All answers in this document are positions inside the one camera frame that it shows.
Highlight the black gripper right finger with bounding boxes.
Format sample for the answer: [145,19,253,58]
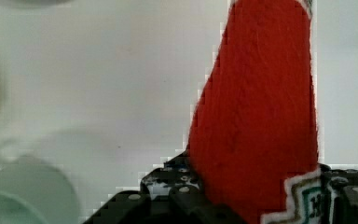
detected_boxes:
[321,164,358,224]

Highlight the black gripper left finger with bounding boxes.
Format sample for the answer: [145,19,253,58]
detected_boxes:
[83,152,246,224]

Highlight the red felt ketchup bottle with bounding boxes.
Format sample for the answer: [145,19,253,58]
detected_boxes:
[188,0,323,224]

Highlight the grey round plate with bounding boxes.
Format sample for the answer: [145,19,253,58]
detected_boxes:
[0,0,73,7]

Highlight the light green cup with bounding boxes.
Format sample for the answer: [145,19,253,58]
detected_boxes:
[0,156,79,224]

